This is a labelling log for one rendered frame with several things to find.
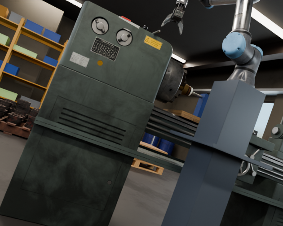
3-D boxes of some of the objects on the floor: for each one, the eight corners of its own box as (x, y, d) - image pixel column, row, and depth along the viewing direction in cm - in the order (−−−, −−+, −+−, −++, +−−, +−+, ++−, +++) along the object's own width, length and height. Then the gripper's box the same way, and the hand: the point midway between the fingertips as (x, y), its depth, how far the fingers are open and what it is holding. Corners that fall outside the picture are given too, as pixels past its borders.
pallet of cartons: (146, 163, 540) (153, 145, 542) (164, 177, 457) (172, 155, 459) (93, 146, 496) (101, 126, 499) (102, 157, 413) (112, 133, 415)
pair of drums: (171, 162, 777) (180, 139, 781) (143, 153, 738) (152, 128, 742) (162, 158, 835) (170, 136, 840) (135, 149, 797) (144, 126, 801)
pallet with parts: (45, 132, 449) (54, 109, 452) (39, 144, 331) (51, 113, 334) (-6, 115, 423) (4, 91, 425) (-32, 122, 305) (-18, 89, 307)
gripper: (170, -5, 170) (159, 21, 169) (196, 6, 172) (186, 32, 171) (167, 1, 179) (157, 26, 178) (192, 12, 181) (183, 36, 180)
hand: (170, 31), depth 177 cm, fingers open, 14 cm apart
